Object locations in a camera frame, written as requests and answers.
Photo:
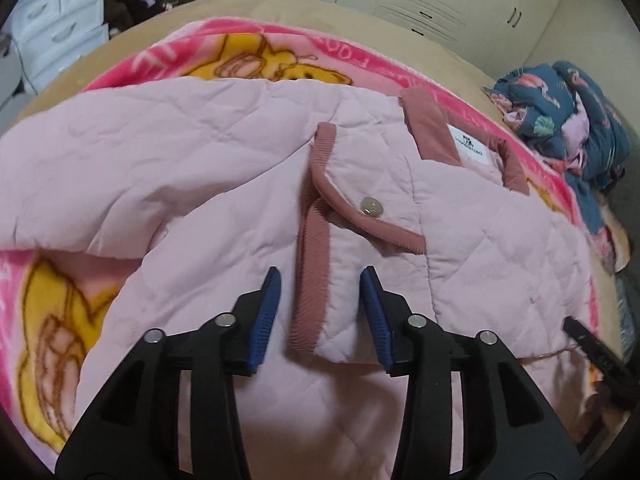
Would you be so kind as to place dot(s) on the pink quilted jacket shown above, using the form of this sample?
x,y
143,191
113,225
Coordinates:
x,y
250,209

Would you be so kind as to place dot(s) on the tan bed cover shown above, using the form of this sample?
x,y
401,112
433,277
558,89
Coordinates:
x,y
114,213

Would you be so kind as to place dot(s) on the blue flamingo print duvet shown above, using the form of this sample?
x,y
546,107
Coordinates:
x,y
560,112

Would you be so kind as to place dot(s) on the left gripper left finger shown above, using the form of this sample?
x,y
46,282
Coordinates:
x,y
168,410

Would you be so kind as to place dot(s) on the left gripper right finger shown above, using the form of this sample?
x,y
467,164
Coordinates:
x,y
471,410

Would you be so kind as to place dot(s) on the pink cartoon fleece blanket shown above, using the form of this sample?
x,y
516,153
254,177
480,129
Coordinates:
x,y
150,55

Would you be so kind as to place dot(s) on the yellow red folded blanket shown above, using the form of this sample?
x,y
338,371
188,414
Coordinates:
x,y
618,238

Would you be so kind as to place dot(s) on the white drawer chest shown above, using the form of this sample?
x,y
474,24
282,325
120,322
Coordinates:
x,y
51,35

